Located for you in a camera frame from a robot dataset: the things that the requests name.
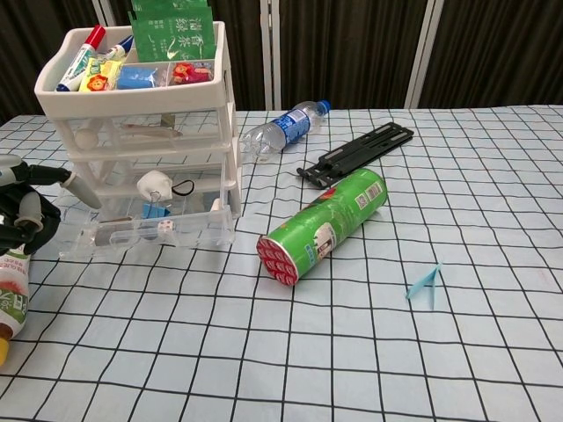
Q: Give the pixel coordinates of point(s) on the clear water bottle blue label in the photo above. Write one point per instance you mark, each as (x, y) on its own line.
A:
(286, 125)

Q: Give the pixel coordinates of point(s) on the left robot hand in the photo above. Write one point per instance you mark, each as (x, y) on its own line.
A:
(26, 220)

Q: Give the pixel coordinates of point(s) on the light blue folded paper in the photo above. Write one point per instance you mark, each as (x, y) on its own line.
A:
(431, 290)

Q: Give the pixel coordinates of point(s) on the black folding screen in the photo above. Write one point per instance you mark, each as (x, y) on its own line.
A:
(352, 44)

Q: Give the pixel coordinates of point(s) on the blue binder clip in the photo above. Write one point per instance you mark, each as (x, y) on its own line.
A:
(154, 211)

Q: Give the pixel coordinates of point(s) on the white dice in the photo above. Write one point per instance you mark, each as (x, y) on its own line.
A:
(165, 227)

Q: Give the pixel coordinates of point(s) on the blue checked tablecloth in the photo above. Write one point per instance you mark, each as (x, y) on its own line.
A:
(308, 351)

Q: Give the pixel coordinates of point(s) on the red packet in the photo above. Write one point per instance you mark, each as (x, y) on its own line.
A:
(193, 72)

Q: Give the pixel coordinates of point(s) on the clear drawer with dice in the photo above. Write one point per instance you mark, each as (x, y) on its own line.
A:
(198, 228)

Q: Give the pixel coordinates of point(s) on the blue cap marker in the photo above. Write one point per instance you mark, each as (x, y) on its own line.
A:
(121, 46)

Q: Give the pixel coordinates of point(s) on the green chips can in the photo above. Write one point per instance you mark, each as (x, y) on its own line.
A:
(325, 220)

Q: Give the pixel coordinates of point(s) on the blue packet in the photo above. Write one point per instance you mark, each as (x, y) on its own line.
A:
(134, 77)

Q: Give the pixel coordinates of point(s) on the black folding stand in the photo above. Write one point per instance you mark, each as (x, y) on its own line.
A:
(365, 147)

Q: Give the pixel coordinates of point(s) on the green tea packets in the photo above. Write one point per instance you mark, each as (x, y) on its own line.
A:
(176, 35)

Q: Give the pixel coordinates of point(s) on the yellow green candy packet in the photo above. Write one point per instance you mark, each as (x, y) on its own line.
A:
(103, 68)

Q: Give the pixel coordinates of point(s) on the yellow lion candy packet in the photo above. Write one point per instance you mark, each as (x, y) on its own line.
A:
(97, 82)

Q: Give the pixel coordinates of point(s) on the red cap marker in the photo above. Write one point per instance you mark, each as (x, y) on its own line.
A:
(81, 57)

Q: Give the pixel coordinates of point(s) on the white ball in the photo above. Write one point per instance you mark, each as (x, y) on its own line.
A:
(85, 137)

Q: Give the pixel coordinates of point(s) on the white plastic drawer organizer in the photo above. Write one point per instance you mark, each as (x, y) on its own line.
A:
(132, 94)

